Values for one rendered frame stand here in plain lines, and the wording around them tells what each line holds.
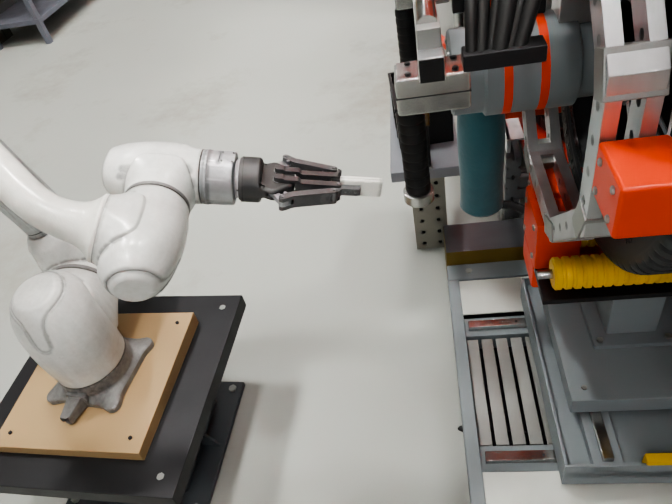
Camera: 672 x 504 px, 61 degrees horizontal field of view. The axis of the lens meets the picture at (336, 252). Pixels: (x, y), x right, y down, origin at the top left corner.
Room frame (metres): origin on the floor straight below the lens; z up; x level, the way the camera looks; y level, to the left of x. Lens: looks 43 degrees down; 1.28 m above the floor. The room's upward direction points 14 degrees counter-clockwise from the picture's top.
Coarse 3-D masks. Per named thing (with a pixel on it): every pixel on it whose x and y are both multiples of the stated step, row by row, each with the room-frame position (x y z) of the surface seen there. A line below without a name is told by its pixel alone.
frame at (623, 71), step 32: (608, 0) 0.55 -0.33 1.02; (640, 0) 0.55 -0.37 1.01; (608, 32) 0.53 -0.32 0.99; (640, 32) 0.54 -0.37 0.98; (608, 64) 0.51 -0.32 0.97; (640, 64) 0.50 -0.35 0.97; (608, 96) 0.50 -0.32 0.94; (640, 96) 0.49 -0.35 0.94; (608, 128) 0.50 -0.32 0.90; (640, 128) 0.49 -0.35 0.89; (544, 160) 0.83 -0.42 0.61; (544, 192) 0.73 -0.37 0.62; (576, 192) 0.71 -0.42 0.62; (544, 224) 0.68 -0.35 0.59; (576, 224) 0.52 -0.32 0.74
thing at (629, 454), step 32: (544, 320) 0.81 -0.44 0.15; (544, 352) 0.73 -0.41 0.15; (544, 384) 0.65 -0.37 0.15; (576, 416) 0.56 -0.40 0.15; (608, 416) 0.54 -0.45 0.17; (640, 416) 0.53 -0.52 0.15; (576, 448) 0.50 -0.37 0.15; (608, 448) 0.47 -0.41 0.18; (640, 448) 0.47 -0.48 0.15; (576, 480) 0.45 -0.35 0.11; (608, 480) 0.44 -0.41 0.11; (640, 480) 0.42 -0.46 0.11
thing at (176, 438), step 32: (224, 320) 0.93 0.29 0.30; (192, 352) 0.85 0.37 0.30; (224, 352) 0.84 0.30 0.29; (192, 384) 0.77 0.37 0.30; (224, 384) 0.96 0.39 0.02; (0, 416) 0.81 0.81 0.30; (192, 416) 0.69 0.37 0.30; (224, 416) 0.86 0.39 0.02; (160, 448) 0.63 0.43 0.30; (192, 448) 0.62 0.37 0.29; (224, 448) 0.77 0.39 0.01; (0, 480) 0.65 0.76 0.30; (32, 480) 0.63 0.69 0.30; (64, 480) 0.62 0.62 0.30; (96, 480) 0.60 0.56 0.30; (128, 480) 0.58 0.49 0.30; (160, 480) 0.56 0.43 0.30; (192, 480) 0.71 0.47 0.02
